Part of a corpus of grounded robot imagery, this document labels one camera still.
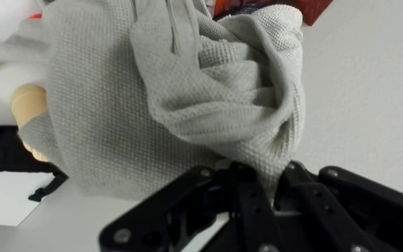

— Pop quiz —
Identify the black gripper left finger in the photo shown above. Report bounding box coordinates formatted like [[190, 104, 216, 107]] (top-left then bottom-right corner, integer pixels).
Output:
[[97, 160, 282, 252]]

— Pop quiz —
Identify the gray cloth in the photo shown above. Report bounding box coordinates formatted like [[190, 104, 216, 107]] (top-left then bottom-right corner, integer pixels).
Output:
[[16, 0, 307, 203]]

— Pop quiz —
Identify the cream insulated water bottle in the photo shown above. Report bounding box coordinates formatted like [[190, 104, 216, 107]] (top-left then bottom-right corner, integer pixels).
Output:
[[8, 81, 51, 164]]

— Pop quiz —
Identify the dark red paper bag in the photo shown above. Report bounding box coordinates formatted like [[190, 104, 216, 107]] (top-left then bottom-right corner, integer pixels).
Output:
[[211, 0, 334, 28]]

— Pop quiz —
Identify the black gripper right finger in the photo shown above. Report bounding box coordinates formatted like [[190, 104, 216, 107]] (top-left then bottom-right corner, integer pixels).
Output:
[[274, 160, 403, 252]]

